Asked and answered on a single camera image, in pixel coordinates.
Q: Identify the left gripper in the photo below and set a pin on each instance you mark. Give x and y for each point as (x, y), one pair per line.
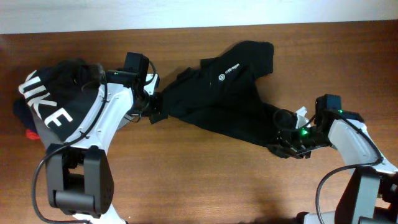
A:
(155, 107)

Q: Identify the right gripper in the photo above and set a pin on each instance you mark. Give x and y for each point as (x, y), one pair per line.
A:
(286, 134)

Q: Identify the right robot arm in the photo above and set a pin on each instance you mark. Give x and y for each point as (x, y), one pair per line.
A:
(371, 193)

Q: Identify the grey folded garment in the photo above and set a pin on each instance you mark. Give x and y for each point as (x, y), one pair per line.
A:
(42, 137)

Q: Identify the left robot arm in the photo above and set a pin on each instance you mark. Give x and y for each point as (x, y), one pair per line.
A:
(79, 180)

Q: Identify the black t-shirt small logo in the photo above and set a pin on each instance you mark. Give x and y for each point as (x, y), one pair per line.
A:
(221, 96)

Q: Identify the black Nike t-shirt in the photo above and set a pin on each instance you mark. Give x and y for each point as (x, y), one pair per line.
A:
(62, 95)

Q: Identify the navy folded garment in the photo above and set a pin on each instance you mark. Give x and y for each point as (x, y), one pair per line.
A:
(22, 112)

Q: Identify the red orange garment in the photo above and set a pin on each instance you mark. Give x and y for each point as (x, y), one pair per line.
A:
(31, 135)

